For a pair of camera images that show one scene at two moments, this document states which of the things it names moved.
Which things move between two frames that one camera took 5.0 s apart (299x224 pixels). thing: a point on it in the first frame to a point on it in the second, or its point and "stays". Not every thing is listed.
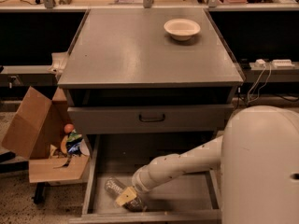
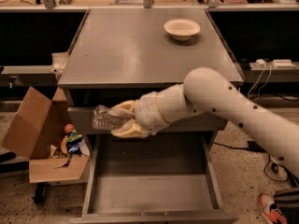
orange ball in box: x=68 y=128 stays
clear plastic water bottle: x=115 y=188 to x=106 y=119
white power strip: x=261 y=63 stays
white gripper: x=138 y=181 to x=147 y=112
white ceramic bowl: x=181 y=28 stays
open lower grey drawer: x=192 y=195 stays
